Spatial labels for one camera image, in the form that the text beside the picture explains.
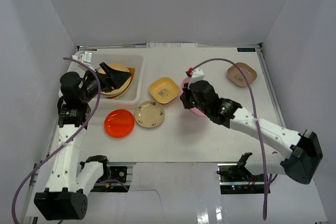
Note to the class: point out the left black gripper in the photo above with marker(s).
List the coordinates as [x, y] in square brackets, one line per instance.
[107, 77]

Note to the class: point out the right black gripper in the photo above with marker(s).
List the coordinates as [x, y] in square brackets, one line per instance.
[184, 97]

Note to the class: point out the tan round plate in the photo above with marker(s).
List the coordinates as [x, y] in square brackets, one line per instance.
[120, 68]

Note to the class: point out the pink round plate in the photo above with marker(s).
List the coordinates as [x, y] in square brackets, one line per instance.
[194, 110]

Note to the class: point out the yellow square panda dish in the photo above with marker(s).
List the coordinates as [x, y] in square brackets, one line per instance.
[164, 90]

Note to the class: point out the brown square dish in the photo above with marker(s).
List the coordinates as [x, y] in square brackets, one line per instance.
[236, 77]

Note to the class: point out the woven fan-shaped basket plate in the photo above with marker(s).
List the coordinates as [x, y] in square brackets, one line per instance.
[132, 71]

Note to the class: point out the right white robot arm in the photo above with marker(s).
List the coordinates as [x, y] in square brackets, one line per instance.
[301, 151]

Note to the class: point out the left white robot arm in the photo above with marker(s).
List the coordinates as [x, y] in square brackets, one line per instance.
[65, 196]

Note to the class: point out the white plastic bin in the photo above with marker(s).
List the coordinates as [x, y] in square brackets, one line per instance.
[130, 98]

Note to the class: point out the beige patterned small plate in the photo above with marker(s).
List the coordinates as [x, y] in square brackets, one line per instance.
[149, 114]

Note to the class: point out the paper sheet at back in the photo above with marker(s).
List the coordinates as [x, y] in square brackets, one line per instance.
[171, 45]

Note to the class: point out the orange round plate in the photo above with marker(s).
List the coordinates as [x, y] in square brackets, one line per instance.
[119, 123]

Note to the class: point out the dark table label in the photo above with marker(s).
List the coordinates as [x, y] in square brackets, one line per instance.
[246, 49]

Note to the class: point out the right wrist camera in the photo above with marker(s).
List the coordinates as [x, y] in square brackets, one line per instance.
[195, 75]

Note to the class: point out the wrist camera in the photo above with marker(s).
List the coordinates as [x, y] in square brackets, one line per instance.
[84, 57]
[195, 75]

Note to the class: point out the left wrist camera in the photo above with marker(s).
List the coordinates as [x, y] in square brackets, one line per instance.
[84, 57]

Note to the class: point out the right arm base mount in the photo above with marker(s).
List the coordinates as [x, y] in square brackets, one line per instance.
[237, 180]

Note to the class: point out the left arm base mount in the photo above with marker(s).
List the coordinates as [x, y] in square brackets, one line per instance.
[116, 183]

